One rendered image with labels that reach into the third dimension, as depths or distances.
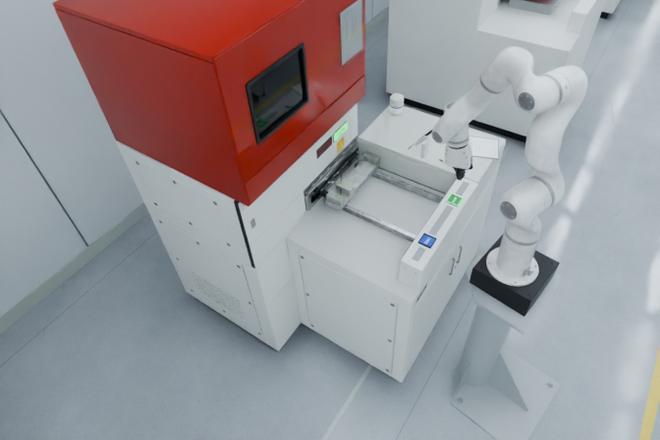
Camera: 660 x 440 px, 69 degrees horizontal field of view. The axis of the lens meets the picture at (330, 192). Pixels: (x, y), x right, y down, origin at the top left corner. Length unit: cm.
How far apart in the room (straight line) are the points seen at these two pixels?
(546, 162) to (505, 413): 146
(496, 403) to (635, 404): 67
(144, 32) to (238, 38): 29
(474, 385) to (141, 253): 218
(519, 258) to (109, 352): 223
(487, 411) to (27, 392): 238
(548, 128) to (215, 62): 98
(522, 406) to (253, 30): 212
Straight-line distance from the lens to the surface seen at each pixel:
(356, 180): 230
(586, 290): 323
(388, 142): 237
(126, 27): 166
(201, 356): 288
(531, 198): 166
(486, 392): 273
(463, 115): 173
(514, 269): 192
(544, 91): 145
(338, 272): 209
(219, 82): 144
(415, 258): 190
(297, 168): 201
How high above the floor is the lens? 247
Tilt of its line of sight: 45 degrees down
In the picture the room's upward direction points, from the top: 4 degrees counter-clockwise
